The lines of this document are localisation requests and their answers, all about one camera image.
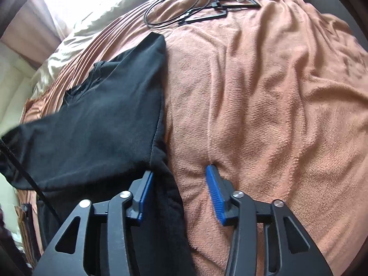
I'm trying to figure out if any thin black cable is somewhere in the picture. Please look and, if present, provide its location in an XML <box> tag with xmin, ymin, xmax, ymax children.
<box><xmin>145</xmin><ymin>0</ymin><xmax>212</xmax><ymax>29</ymax></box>

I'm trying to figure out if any black long-sleeved shirt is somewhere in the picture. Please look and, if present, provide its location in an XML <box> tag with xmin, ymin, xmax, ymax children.
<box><xmin>0</xmin><ymin>33</ymin><xmax>199</xmax><ymax>276</ymax></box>

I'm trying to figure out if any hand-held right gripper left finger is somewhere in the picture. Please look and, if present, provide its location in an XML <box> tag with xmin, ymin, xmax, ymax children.
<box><xmin>32</xmin><ymin>170</ymin><xmax>154</xmax><ymax>276</ymax></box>

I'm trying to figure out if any black frame hanger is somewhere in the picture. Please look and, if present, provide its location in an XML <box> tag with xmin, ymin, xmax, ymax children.
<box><xmin>213</xmin><ymin>0</ymin><xmax>262</xmax><ymax>11</ymax></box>
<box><xmin>180</xmin><ymin>9</ymin><xmax>228</xmax><ymax>26</ymax></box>

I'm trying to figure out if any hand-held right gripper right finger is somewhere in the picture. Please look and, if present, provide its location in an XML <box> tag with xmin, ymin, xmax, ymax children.
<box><xmin>205</xmin><ymin>164</ymin><xmax>334</xmax><ymax>276</ymax></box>

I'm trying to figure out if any pink curtain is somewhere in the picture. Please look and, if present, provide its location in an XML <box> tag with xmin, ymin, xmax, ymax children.
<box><xmin>0</xmin><ymin>0</ymin><xmax>62</xmax><ymax>69</ymax></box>

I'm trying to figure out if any orange-brown blanket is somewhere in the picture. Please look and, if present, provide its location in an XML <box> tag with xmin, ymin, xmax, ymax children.
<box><xmin>21</xmin><ymin>0</ymin><xmax>368</xmax><ymax>276</ymax></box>

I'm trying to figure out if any beige duvet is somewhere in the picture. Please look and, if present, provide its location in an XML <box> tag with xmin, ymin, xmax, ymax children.
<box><xmin>30</xmin><ymin>0</ymin><xmax>202</xmax><ymax>92</ymax></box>

